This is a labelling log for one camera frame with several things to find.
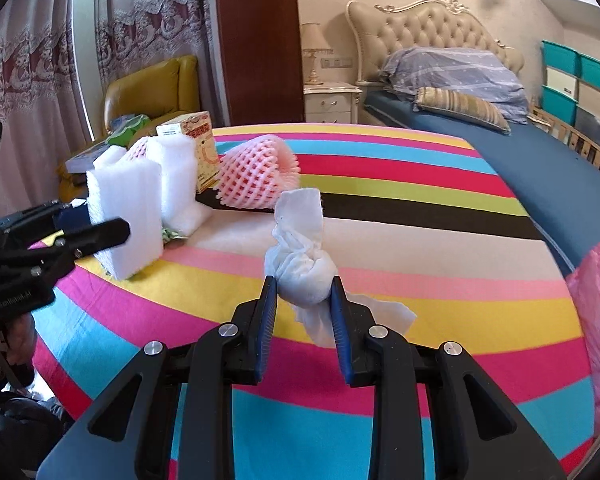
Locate small pink foam net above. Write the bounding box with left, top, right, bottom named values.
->
left=125, top=139, right=152, bottom=162

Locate wooden crib rail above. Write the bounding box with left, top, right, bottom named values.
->
left=530, top=105, right=600, bottom=186

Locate striped colourful tablecloth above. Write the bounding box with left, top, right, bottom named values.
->
left=30, top=124, right=598, bottom=480

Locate light blue quilt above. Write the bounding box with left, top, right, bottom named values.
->
left=380, top=47, right=531, bottom=126

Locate green plastic bag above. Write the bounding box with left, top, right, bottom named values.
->
left=105, top=114, right=153, bottom=148

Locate white foam block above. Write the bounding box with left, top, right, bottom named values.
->
left=86, top=160, right=165, bottom=281

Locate person's dark clothing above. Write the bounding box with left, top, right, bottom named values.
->
left=0, top=390, right=76, bottom=480

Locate white tissue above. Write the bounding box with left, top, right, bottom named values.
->
left=264, top=187, right=417, bottom=348

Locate brown wooden pillar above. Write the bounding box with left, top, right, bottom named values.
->
left=215, top=0, right=306, bottom=128

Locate tufted beige headboard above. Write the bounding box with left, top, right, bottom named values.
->
left=346, top=0, right=526, bottom=86

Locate person's left hand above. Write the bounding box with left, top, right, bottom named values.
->
left=2, top=310, right=38, bottom=391

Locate stack of storage boxes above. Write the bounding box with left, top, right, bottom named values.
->
left=540, top=40, right=600, bottom=153

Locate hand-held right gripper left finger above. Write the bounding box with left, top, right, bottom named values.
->
left=37, top=275, right=281, bottom=480

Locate beige table lamp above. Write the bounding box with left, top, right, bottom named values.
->
left=300, top=22, right=334, bottom=86

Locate yellow armchair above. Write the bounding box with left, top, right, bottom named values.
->
left=57, top=55, right=201, bottom=201

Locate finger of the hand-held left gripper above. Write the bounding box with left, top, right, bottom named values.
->
left=0, top=200, right=88, bottom=241
left=25, top=217, right=132, bottom=275

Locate blue bed mattress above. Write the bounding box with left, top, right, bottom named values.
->
left=362, top=90, right=600, bottom=273

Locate white foam sheet piece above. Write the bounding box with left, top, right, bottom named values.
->
left=147, top=135, right=213, bottom=235

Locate cream nightstand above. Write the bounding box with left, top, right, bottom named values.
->
left=302, top=82, right=363, bottom=125

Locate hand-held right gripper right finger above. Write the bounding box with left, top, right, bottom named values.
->
left=330, top=276, right=568, bottom=480

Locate grey book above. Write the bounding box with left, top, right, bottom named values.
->
left=65, top=142, right=112, bottom=173

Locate lace curtain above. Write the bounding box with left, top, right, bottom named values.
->
left=0, top=0, right=221, bottom=221

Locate yellow carton box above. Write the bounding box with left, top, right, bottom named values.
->
left=156, top=111, right=220, bottom=193

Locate striped pillow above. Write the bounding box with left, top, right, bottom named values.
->
left=414, top=86, right=512, bottom=136

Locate large pink foam net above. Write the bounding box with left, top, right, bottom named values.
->
left=215, top=135, right=301, bottom=209

